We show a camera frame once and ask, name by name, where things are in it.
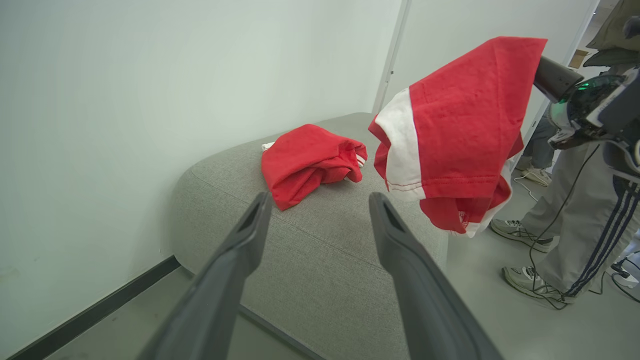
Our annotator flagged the black floor plug and cable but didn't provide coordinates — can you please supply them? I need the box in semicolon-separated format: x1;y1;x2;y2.
590;252;640;303

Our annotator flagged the blue jeans leg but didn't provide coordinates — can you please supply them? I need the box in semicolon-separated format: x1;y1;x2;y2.
520;117;557;171

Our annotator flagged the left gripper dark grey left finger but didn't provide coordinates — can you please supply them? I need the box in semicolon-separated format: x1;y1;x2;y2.
137;190;273;360

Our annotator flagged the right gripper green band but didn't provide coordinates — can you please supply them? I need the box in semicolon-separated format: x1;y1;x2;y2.
532;55;631;151

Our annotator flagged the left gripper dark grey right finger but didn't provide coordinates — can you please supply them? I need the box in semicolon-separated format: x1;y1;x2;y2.
368;192;506;360

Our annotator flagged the white floor cable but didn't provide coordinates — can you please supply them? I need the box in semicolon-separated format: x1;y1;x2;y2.
512;172;540;202

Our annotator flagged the red cloth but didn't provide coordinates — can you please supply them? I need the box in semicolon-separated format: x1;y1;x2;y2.
368;36;548;238
260;123;368;212

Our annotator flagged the black baseboard strip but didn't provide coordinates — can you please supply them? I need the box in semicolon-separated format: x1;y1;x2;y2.
7;255;182;360

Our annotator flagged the white grey sneaker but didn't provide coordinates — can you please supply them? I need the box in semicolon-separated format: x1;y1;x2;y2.
490;218;554;253
515;165;553;187
501;265;577;306

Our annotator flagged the khaki jacket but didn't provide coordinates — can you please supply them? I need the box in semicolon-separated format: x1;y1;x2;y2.
582;0;640;68

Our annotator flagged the thin black hanging cable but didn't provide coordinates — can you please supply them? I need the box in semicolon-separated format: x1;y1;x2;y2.
525;145;601;311

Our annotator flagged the grey fabric sofa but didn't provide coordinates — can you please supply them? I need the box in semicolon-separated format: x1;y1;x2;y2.
170;112;451;360

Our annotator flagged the white door frame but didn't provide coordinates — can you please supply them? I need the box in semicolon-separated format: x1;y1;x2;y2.
371;0;413;116

